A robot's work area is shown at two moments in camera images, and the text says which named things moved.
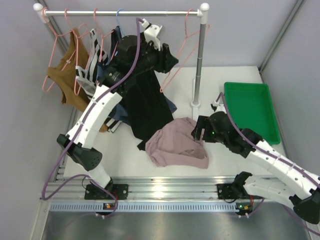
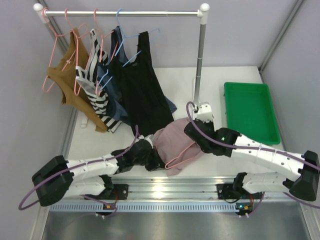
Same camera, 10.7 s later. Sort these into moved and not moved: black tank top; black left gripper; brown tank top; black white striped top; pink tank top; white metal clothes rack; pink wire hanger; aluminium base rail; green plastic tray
Moved: pink wire hanger; pink tank top; black left gripper
Not moved: white metal clothes rack; green plastic tray; brown tank top; black tank top; aluminium base rail; black white striped top
